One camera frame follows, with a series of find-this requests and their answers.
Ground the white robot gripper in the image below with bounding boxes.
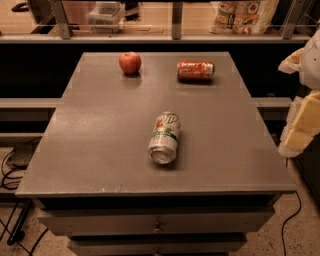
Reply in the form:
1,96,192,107
278,30,320,158

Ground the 7up soda can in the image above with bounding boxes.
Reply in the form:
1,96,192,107
148,112,180,165

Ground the orange soda can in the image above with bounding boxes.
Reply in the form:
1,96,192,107
177,60,215,81

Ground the colourful snack bag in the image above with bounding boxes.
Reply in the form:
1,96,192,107
209,0,279,35

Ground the red apple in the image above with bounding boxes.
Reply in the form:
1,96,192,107
119,52,141,75

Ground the upper drawer knob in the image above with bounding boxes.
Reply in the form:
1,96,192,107
153,223,163,234

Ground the clear plastic container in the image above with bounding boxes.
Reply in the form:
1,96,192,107
86,1,124,34

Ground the grey drawer cabinet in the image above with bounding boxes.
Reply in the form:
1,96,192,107
17,52,295,256

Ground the grey power adapter box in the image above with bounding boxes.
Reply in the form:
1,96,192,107
6,144,36,169

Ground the black cable right floor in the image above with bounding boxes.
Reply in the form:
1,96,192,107
280,191,303,256

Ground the metal shelf rail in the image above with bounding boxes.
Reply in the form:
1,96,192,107
0,0,319,44

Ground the black cables left floor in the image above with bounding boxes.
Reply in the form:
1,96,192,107
0,136,49,256

